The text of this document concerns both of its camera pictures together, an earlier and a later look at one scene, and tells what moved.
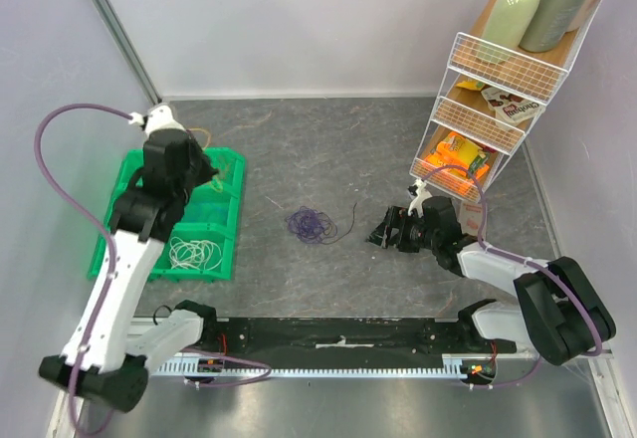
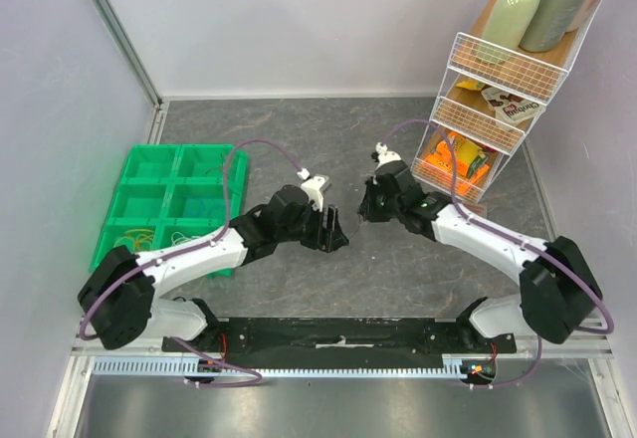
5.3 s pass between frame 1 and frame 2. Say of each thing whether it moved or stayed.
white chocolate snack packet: stayed
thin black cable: moved
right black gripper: moved
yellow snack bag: stayed
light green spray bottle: stayed
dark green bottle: stayed
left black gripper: moved
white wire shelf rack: stayed
